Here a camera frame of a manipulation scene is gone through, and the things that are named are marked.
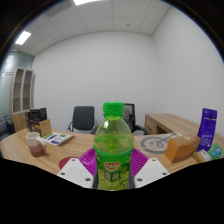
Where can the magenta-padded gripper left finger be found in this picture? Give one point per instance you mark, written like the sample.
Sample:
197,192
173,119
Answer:
75,173

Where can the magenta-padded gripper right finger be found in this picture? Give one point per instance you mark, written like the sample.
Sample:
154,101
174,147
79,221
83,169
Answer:
151,171

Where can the green drink bottle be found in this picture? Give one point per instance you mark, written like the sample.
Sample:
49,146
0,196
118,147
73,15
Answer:
113,150

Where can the flat round red coaster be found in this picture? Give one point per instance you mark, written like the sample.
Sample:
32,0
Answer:
65,162

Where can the orange cardboard box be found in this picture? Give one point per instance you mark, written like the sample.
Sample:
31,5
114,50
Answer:
181,148

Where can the printed paper leaflet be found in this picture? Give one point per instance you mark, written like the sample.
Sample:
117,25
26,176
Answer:
57,138

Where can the white and brown mug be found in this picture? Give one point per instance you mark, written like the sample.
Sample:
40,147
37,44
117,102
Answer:
35,145

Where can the wooden side desk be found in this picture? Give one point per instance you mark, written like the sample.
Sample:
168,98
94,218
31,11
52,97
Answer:
166,121

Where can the small beige box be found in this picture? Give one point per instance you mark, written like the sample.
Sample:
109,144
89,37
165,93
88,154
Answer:
203,156

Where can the tan and black box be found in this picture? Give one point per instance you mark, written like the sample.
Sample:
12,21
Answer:
43,128

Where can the black visitor chair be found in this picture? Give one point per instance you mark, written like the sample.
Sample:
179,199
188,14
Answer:
83,118

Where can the grey mesh office chair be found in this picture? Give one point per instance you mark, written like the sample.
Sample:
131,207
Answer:
131,116

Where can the green box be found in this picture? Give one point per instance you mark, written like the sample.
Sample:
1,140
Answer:
216,151

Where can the black ribbed box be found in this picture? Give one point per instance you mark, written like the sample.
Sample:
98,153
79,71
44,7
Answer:
38,114

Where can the dark printed box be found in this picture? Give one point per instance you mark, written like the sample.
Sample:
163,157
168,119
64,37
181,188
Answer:
28,120

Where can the purple package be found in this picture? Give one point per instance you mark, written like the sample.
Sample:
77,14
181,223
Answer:
207,128

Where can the black sofa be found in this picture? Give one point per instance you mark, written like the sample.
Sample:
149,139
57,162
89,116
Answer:
5,128

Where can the wooden shelf unit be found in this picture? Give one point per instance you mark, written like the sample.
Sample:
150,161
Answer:
21,100

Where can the ceiling light panel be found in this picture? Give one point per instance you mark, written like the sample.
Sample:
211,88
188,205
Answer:
22,37
85,1

